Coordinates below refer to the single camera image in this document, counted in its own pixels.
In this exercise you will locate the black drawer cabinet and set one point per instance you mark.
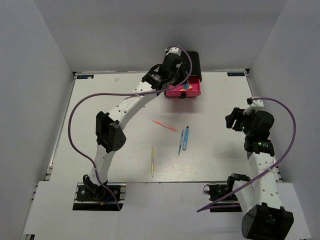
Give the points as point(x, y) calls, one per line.
point(192, 62)

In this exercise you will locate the light blue marker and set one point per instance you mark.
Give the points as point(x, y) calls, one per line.
point(185, 139)

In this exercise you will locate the blue label right corner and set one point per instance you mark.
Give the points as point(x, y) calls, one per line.
point(236, 74)

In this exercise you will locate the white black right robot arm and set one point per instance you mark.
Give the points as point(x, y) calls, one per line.
point(264, 215)

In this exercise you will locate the blue label left corner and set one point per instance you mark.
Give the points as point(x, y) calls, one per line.
point(85, 77)

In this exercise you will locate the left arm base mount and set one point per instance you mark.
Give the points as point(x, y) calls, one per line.
point(85, 200)

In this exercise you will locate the blue label corner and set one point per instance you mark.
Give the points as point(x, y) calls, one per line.
point(85, 77)
point(236, 74)

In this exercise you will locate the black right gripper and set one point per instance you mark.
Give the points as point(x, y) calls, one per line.
point(237, 114)

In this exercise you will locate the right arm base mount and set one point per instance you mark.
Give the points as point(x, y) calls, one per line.
point(216, 191)

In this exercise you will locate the yellow pencil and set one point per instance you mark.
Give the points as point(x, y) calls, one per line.
point(152, 161)

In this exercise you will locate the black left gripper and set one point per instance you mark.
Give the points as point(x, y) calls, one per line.
point(184, 74)

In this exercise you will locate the slim blue grey pen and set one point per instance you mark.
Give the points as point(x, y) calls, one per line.
point(180, 142)

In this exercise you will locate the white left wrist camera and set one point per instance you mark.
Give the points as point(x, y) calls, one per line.
point(173, 50)

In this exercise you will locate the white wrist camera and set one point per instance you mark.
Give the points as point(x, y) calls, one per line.
point(254, 104)
point(173, 50)

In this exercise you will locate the red pen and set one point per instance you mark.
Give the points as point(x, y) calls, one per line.
point(165, 126)

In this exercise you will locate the pink top drawer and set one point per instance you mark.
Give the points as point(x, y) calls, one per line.
point(179, 92)

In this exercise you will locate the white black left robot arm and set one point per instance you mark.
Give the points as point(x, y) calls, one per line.
point(109, 127)

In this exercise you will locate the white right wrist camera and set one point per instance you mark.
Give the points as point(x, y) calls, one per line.
point(254, 104)

